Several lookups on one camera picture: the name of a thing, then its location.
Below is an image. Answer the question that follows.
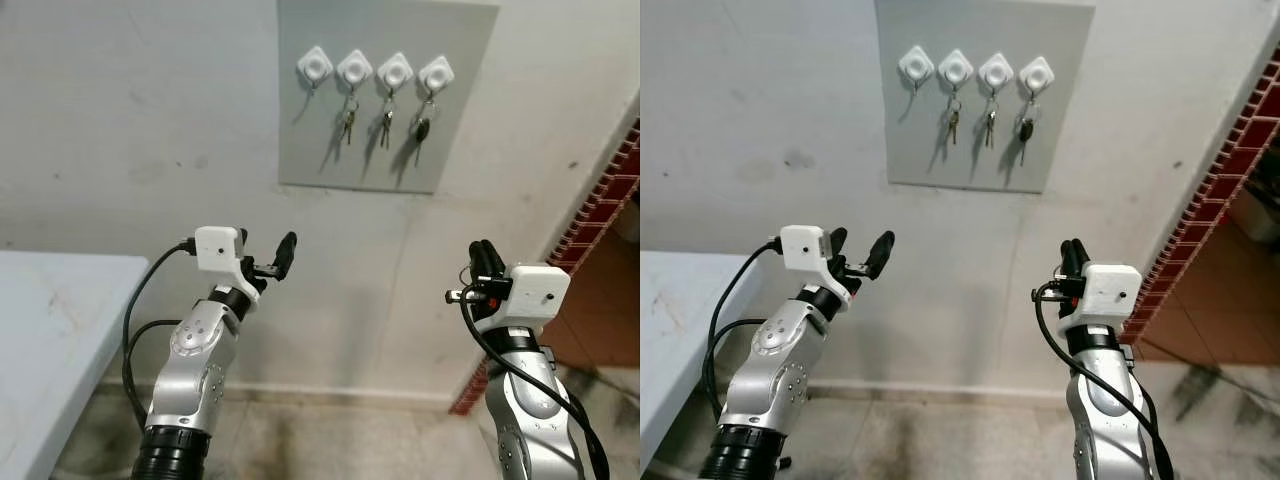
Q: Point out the white diamond wall hook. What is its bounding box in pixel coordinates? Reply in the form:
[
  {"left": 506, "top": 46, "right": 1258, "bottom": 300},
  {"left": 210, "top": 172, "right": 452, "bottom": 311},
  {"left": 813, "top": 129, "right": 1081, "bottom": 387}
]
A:
[
  {"left": 977, "top": 51, "right": 1016, "bottom": 98},
  {"left": 898, "top": 44, "right": 936, "bottom": 93},
  {"left": 1018, "top": 54, "right": 1057, "bottom": 101},
  {"left": 417, "top": 54, "right": 457, "bottom": 101},
  {"left": 297, "top": 46, "right": 335, "bottom": 94},
  {"left": 336, "top": 49, "right": 374, "bottom": 96},
  {"left": 376, "top": 52, "right": 415, "bottom": 99},
  {"left": 937, "top": 48, "right": 975, "bottom": 96}
]

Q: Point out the red brick tile strip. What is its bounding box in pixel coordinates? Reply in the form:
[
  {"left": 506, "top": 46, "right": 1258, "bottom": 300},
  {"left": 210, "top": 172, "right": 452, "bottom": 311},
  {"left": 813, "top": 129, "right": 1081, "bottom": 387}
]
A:
[
  {"left": 1120, "top": 60, "right": 1280, "bottom": 346},
  {"left": 450, "top": 118, "right": 641, "bottom": 416}
]

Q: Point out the black car key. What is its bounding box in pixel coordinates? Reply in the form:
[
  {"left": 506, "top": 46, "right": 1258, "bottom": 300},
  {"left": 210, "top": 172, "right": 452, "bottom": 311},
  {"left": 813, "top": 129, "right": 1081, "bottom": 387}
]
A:
[
  {"left": 414, "top": 95, "right": 437, "bottom": 167},
  {"left": 1017, "top": 95, "right": 1041, "bottom": 167}
]

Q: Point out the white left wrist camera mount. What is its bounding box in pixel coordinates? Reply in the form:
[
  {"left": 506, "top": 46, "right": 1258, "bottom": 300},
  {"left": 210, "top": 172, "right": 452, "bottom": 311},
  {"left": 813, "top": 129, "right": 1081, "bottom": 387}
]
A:
[
  {"left": 779, "top": 225, "right": 851, "bottom": 299},
  {"left": 194, "top": 226, "right": 263, "bottom": 299}
]

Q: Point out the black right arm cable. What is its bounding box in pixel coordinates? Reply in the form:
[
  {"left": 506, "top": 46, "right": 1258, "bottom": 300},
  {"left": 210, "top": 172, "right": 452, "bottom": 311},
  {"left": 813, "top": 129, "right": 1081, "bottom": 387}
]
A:
[
  {"left": 1033, "top": 285, "right": 1176, "bottom": 480},
  {"left": 445, "top": 288, "right": 611, "bottom": 480}
]

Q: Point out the grey wall board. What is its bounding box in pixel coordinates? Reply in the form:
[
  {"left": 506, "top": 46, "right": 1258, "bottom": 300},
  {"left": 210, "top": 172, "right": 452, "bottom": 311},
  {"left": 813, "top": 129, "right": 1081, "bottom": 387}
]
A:
[
  {"left": 874, "top": 0, "right": 1095, "bottom": 194},
  {"left": 277, "top": 0, "right": 501, "bottom": 195}
]

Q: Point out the white table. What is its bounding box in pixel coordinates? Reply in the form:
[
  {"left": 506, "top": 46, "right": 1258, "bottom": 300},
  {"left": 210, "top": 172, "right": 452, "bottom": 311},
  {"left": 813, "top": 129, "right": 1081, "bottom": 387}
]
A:
[
  {"left": 0, "top": 250, "right": 149, "bottom": 480},
  {"left": 640, "top": 250, "right": 736, "bottom": 471}
]

